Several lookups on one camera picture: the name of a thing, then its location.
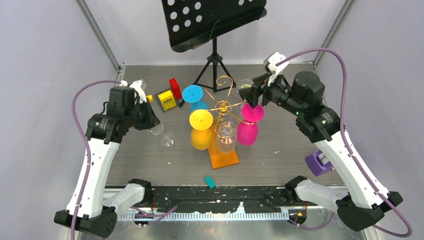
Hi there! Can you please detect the gold wine glass rack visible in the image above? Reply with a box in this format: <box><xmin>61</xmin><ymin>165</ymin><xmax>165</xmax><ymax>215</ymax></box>
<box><xmin>202</xmin><ymin>75</ymin><xmax>246</xmax><ymax>170</ymax></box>

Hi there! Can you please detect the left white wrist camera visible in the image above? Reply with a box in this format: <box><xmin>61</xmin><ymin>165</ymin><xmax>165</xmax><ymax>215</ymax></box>
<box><xmin>118</xmin><ymin>79</ymin><xmax>148</xmax><ymax>104</ymax></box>

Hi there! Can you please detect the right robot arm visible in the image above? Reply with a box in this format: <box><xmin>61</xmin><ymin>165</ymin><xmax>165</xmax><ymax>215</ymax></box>
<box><xmin>239</xmin><ymin>71</ymin><xmax>403</xmax><ymax>232</ymax></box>

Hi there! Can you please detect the pink plastic goblet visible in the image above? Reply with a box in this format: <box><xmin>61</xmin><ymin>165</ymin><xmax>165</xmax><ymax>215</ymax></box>
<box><xmin>237</xmin><ymin>103</ymin><xmax>265</xmax><ymax>146</ymax></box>

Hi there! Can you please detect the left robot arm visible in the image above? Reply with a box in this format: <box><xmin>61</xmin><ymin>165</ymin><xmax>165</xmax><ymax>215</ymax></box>
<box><xmin>54</xmin><ymin>84</ymin><xmax>161</xmax><ymax>238</ymax></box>

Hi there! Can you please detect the purple cable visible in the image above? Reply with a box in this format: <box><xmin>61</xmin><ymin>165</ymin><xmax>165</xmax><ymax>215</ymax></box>
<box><xmin>274</xmin><ymin>47</ymin><xmax>413</xmax><ymax>239</ymax></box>
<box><xmin>70</xmin><ymin>79</ymin><xmax>178</xmax><ymax>240</ymax></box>

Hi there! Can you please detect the small yellow toy brick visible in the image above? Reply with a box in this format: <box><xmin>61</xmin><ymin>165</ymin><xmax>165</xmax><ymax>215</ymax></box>
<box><xmin>146</xmin><ymin>94</ymin><xmax>154</xmax><ymax>103</ymax></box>

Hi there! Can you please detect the yellow toy block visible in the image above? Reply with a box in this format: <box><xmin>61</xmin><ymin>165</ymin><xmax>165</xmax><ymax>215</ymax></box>
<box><xmin>157</xmin><ymin>88</ymin><xmax>177</xmax><ymax>112</ymax></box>

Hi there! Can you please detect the black music stand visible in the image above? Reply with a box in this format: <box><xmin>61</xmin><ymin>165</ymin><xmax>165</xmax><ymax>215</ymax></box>
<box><xmin>161</xmin><ymin>0</ymin><xmax>267</xmax><ymax>86</ymax></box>

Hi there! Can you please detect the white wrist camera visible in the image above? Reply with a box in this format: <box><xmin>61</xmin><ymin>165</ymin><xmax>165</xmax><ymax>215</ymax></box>
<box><xmin>263</xmin><ymin>51</ymin><xmax>290</xmax><ymax>87</ymax></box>
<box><xmin>118</xmin><ymin>79</ymin><xmax>148</xmax><ymax>104</ymax></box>

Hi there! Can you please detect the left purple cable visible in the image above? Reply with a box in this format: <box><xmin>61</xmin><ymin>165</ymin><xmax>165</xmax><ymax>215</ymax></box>
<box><xmin>70</xmin><ymin>79</ymin><xmax>178</xmax><ymax>240</ymax></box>

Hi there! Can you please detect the red toy block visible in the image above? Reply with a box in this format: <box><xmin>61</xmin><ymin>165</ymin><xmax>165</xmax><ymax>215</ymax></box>
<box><xmin>169</xmin><ymin>78</ymin><xmax>182</xmax><ymax>100</ymax></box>

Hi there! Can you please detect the clear stemless wine glass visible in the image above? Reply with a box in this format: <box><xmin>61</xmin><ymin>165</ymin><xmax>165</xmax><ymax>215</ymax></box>
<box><xmin>216</xmin><ymin>121</ymin><xmax>238</xmax><ymax>153</ymax></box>

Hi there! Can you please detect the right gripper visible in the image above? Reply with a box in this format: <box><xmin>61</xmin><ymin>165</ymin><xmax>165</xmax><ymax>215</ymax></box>
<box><xmin>238</xmin><ymin>70</ymin><xmax>305</xmax><ymax>117</ymax></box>

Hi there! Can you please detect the teal toy block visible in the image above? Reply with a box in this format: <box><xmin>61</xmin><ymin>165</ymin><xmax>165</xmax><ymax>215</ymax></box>
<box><xmin>204</xmin><ymin>176</ymin><xmax>216</xmax><ymax>189</ymax></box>

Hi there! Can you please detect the purple tape dispenser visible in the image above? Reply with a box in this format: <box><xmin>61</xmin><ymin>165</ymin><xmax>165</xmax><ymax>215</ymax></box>
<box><xmin>305</xmin><ymin>150</ymin><xmax>335</xmax><ymax>177</ymax></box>

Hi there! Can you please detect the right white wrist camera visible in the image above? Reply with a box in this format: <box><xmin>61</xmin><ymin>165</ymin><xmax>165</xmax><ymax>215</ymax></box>
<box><xmin>263</xmin><ymin>51</ymin><xmax>290</xmax><ymax>87</ymax></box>

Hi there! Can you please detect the small clear wine glass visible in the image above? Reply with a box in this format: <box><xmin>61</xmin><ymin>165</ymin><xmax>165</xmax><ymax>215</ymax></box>
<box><xmin>148</xmin><ymin>123</ymin><xmax>175</xmax><ymax>148</ymax></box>

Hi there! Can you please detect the blue plastic goblet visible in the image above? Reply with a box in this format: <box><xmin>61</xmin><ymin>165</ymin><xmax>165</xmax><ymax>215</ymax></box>
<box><xmin>182</xmin><ymin>84</ymin><xmax>209</xmax><ymax>113</ymax></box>

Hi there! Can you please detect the orange plastic goblet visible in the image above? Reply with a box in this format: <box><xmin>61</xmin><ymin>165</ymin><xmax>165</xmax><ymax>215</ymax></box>
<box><xmin>189</xmin><ymin>109</ymin><xmax>214</xmax><ymax>150</ymax></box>

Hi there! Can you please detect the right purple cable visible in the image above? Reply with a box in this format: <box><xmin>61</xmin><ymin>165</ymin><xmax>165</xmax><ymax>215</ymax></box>
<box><xmin>274</xmin><ymin>47</ymin><xmax>413</xmax><ymax>239</ymax></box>

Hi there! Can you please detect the tall clear flute glass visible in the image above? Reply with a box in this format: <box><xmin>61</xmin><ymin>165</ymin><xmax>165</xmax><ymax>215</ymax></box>
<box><xmin>236</xmin><ymin>79</ymin><xmax>254</xmax><ymax>98</ymax></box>

